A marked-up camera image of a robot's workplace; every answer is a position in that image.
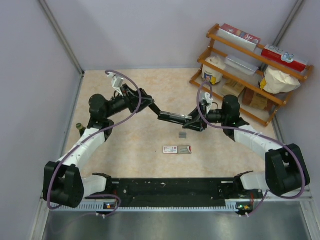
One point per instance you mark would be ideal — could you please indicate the red white foil box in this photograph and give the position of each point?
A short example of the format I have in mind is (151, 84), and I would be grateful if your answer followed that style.
(238, 37)

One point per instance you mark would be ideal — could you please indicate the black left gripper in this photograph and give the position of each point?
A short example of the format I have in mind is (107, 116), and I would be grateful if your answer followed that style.
(131, 98)

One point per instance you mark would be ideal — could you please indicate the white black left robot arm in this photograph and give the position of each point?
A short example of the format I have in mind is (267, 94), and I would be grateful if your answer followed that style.
(63, 184)

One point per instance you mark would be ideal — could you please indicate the white jar yellow label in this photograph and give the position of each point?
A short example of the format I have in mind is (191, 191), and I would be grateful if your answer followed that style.
(211, 75)

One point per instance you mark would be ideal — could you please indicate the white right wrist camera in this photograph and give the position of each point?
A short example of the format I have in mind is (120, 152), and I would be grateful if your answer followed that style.
(206, 99)

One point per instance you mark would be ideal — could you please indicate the black stapler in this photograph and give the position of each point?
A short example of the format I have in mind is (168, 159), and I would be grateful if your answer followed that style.
(174, 118)

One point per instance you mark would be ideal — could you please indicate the green glass bottle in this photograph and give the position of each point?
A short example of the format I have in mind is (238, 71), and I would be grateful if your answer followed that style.
(80, 128)

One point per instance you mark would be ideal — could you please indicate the brown paper package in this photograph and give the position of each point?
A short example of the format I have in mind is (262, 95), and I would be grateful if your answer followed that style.
(256, 101)

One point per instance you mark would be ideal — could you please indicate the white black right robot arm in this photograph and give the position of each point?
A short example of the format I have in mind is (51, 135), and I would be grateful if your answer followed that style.
(285, 168)

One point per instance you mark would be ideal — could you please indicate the grey staple strips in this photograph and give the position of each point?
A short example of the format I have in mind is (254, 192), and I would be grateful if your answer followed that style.
(182, 135)

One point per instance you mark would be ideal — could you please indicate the clear plastic tray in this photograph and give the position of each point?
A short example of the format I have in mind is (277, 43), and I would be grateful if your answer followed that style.
(241, 65)

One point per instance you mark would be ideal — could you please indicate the white paper bag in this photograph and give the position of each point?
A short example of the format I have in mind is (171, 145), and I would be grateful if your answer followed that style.
(275, 81)

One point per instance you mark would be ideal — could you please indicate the red cling wrap box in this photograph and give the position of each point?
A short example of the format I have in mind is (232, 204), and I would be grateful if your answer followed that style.
(285, 58)

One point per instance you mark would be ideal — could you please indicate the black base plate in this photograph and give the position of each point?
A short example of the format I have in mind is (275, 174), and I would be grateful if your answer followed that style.
(175, 192)

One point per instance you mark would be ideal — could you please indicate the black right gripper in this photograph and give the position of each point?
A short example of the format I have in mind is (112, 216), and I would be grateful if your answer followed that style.
(197, 125)

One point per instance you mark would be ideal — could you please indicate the grey slotted cable duct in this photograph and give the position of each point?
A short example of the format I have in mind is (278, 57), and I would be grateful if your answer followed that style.
(109, 206)

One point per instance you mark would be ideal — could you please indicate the aluminium rail frame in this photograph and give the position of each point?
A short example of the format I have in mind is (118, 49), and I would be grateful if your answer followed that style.
(306, 196)

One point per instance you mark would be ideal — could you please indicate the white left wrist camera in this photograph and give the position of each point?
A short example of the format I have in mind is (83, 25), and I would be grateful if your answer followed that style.
(116, 82)

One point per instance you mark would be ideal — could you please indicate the red white staple box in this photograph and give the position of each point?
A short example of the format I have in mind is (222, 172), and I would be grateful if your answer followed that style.
(177, 150)

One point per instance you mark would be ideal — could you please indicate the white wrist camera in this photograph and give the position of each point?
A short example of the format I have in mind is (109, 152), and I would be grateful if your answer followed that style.
(206, 99)
(116, 82)

